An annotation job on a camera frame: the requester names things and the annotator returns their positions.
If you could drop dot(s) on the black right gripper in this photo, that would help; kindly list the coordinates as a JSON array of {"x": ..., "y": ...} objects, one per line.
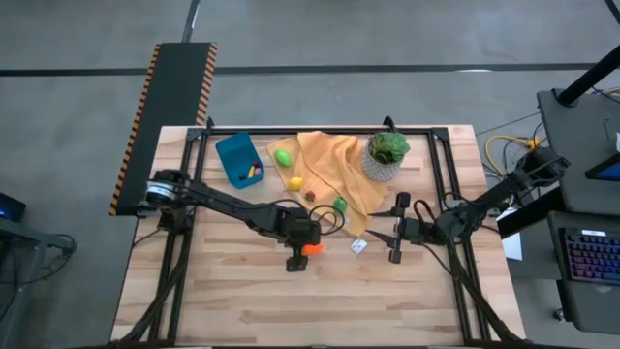
[{"x": 416, "y": 230}]

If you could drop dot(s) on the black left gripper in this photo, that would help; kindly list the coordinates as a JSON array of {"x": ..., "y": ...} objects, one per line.
[{"x": 300, "y": 230}]

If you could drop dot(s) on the orange toy carrot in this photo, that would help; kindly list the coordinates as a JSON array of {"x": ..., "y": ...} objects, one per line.
[{"x": 312, "y": 249}]

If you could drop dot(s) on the red toy strawberry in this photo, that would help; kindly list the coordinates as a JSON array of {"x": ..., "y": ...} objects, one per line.
[{"x": 310, "y": 196}]

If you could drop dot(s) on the green ribbed toy vegetable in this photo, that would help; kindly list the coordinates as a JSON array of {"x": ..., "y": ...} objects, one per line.
[{"x": 340, "y": 205}]

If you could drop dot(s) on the yellow toy lemon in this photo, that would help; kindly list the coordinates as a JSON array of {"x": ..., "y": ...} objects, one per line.
[{"x": 295, "y": 183}]

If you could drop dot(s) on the light green toy lime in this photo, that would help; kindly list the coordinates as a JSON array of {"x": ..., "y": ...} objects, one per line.
[{"x": 283, "y": 158}]

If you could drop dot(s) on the small dark purple toy fruit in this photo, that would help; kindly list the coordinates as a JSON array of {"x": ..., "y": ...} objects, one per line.
[{"x": 257, "y": 168}]

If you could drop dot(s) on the yellow toy banana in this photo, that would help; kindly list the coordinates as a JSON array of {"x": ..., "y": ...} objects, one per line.
[{"x": 251, "y": 171}]

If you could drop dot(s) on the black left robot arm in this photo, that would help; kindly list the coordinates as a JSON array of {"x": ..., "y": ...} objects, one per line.
[{"x": 227, "y": 206}]

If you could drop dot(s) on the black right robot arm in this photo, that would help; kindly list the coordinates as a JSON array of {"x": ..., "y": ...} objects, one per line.
[{"x": 489, "y": 196}]

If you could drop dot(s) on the white paper tag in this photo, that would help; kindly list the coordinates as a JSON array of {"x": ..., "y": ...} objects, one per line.
[{"x": 358, "y": 245}]

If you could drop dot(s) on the succulent in patterned white pot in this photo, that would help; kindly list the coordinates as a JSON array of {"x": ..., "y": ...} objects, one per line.
[{"x": 386, "y": 157}]

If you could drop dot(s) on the orange cloth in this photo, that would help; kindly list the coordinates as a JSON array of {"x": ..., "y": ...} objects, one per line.
[{"x": 334, "y": 165}]

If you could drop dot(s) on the blue plastic container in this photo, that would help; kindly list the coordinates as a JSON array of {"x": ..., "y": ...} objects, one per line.
[{"x": 232, "y": 150}]

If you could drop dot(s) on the white paper sheet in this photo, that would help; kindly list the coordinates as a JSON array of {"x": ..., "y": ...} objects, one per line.
[{"x": 513, "y": 244}]

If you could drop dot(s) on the black hazard-striped floor mat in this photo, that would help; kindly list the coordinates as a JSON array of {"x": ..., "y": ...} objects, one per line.
[{"x": 169, "y": 97}]

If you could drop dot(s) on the grey desk with pole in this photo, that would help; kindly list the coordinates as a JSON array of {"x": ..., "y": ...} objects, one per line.
[{"x": 571, "y": 131}]

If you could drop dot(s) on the backlit computer keyboard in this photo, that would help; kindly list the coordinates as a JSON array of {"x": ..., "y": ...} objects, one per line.
[{"x": 593, "y": 257}]

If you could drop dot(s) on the grey desk with keyboard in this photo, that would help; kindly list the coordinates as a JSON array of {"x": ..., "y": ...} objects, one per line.
[{"x": 581, "y": 305}]

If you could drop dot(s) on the tablet with blue screen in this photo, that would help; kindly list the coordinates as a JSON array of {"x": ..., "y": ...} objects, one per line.
[{"x": 608, "y": 170}]

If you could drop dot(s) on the black pole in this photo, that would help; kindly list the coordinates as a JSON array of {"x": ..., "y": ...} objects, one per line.
[{"x": 588, "y": 77}]

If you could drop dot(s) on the black device with blue light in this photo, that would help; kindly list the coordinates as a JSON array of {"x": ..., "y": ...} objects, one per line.
[{"x": 12, "y": 206}]

